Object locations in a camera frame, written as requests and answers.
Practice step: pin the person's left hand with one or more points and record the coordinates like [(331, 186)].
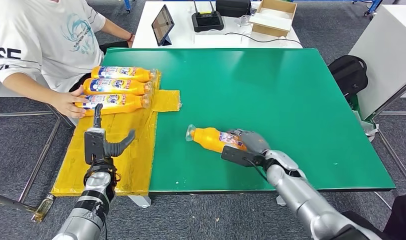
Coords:
[(131, 39)]

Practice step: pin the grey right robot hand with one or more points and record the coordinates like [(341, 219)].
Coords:
[(256, 142)]

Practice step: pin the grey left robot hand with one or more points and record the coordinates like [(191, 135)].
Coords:
[(118, 149)]

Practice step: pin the person's right hand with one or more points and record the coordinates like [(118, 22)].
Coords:
[(70, 106)]

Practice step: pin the orange detergent bottle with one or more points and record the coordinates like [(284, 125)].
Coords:
[(140, 74), (136, 87), (130, 104), (206, 139)]

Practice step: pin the yellow taped cardboard mat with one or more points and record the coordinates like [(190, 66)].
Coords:
[(133, 159)]

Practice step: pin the blue metal leg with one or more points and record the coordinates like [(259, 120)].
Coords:
[(127, 6)]

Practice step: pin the black tablet on stand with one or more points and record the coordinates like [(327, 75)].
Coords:
[(162, 24)]

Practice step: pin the white table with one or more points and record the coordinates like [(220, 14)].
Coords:
[(189, 40)]

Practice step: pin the person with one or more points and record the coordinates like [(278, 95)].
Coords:
[(40, 36), (401, 215)]

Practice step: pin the black router with antennas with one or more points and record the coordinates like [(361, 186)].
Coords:
[(207, 21)]

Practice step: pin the crumpled clear tape strip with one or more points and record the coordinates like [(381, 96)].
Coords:
[(42, 208)]

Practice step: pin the black case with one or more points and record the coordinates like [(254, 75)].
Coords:
[(232, 7)]

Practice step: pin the open cardboard box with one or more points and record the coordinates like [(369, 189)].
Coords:
[(266, 31)]

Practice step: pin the white plastic bag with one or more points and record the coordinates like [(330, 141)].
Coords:
[(368, 128)]

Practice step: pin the black backpack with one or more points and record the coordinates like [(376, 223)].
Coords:
[(348, 75)]

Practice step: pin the white foam sheet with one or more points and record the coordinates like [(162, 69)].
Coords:
[(272, 19)]

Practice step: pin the blue metal stand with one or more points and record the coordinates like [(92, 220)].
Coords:
[(372, 6)]

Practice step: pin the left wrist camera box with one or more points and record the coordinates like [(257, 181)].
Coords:
[(94, 149)]

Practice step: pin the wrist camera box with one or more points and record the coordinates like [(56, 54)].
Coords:
[(94, 149), (236, 157)]

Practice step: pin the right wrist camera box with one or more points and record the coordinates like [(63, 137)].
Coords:
[(236, 157)]

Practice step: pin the steel frame table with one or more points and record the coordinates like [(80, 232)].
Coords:
[(20, 114)]

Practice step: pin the steel leg frame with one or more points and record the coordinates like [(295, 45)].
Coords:
[(393, 96)]

